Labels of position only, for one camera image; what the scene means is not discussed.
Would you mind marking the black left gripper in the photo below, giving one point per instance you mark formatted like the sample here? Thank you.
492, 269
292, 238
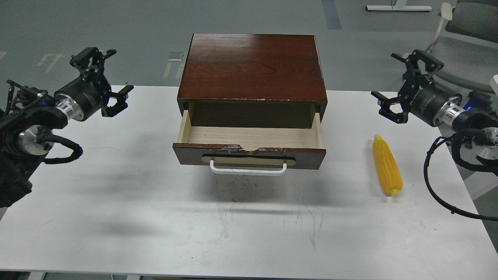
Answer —
90, 91

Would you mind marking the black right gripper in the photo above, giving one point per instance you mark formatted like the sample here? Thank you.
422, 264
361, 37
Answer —
428, 99

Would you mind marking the yellow corn cob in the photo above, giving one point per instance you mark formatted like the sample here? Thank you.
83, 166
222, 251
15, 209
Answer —
386, 166

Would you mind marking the wooden drawer with white handle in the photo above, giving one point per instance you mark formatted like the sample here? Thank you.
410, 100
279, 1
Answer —
250, 150

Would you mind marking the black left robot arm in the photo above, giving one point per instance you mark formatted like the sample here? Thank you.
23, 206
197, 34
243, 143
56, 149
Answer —
31, 115

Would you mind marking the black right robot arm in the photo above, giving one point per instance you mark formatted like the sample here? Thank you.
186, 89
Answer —
474, 143

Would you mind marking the dark wooden drawer cabinet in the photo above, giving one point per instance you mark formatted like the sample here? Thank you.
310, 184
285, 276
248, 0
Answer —
260, 68

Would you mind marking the grey office chair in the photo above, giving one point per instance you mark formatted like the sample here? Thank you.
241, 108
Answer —
466, 43

